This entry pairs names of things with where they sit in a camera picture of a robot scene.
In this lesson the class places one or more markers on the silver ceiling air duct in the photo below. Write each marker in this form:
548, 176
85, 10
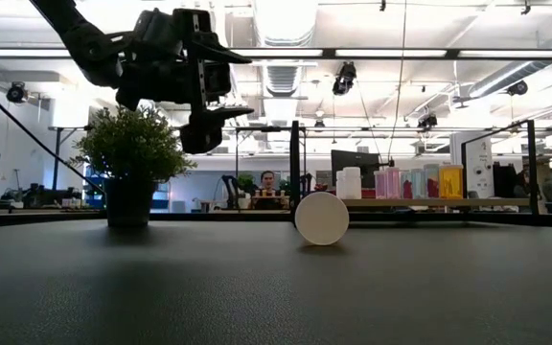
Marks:
283, 79

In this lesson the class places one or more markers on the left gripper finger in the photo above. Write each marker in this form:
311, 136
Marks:
218, 50
225, 115

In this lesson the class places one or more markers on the pink pill bottle white cap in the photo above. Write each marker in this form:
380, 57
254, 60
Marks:
380, 187
393, 184

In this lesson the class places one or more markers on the small white opaque bottle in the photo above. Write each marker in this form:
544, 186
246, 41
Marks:
339, 187

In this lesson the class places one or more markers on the black computer monitor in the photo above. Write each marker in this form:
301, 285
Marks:
357, 160

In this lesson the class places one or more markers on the white pillar with signs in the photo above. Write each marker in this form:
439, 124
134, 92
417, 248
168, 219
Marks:
477, 158

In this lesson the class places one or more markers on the black ceiling track light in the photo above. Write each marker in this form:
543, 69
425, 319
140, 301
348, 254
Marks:
16, 92
518, 87
344, 79
428, 121

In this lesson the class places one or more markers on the green plant in black pot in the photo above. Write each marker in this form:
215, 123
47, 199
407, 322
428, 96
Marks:
132, 144

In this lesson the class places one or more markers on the black background robot arm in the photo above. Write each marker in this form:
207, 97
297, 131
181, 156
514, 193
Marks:
230, 189

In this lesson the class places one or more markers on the black table mat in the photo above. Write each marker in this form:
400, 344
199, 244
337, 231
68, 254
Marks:
161, 287

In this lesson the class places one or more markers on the person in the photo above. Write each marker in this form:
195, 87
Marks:
267, 181

